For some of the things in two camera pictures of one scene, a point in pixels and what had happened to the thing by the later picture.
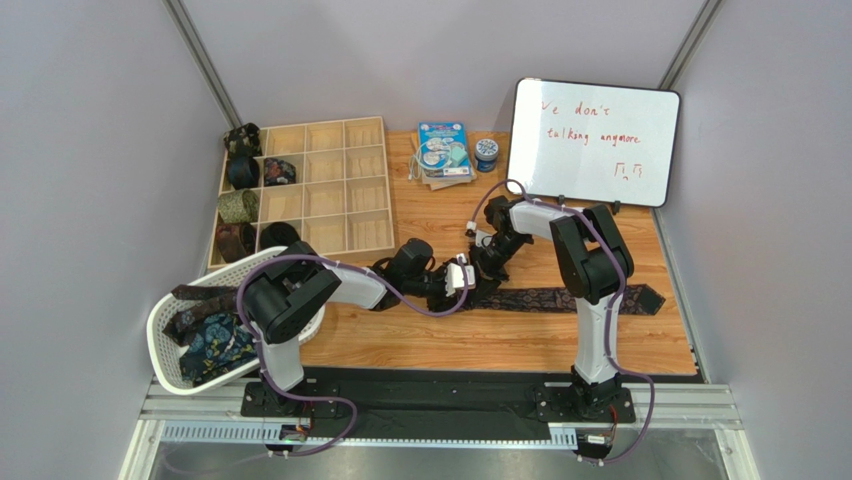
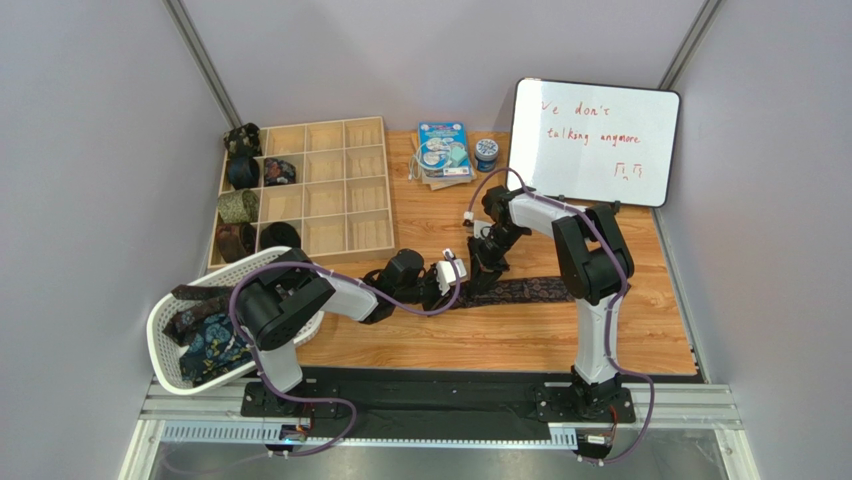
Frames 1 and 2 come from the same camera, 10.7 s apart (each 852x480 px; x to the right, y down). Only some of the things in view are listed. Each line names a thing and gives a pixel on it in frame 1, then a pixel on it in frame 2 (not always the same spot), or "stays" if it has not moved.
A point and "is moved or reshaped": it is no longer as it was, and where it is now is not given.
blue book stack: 443,153 stays
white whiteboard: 590,142 stays
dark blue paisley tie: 638,300 is moved or reshaped
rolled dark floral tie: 243,140 stays
